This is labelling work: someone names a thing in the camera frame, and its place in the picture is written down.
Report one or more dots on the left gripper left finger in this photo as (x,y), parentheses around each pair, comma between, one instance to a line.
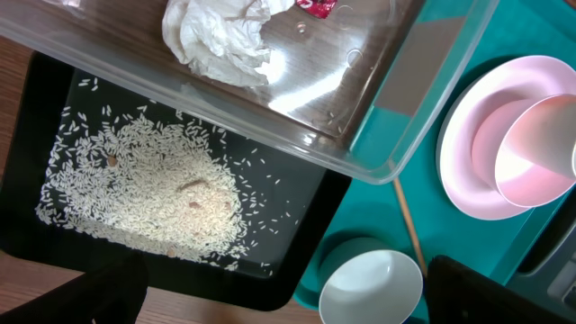
(112,294)

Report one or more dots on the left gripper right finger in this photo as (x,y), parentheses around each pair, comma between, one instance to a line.
(455,293)

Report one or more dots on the white bowl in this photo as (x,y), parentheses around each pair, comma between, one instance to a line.
(377,287)

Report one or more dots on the white rice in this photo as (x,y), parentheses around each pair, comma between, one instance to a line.
(132,172)

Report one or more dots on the white cup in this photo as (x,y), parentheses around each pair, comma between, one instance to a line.
(536,159)

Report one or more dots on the white napkin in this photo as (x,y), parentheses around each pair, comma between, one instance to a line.
(221,39)

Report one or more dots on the red foil wrapper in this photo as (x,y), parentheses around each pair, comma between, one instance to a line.
(317,8)

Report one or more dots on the grey dishwasher rack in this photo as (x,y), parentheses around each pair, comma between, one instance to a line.
(546,275)

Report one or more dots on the teal serving tray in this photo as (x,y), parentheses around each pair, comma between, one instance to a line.
(503,250)

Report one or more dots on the black plastic tray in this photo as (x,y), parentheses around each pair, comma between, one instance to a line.
(46,90)

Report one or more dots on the clear plastic bin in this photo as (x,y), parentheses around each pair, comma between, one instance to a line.
(355,92)

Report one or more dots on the large white plate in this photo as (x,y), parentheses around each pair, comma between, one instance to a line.
(523,78)

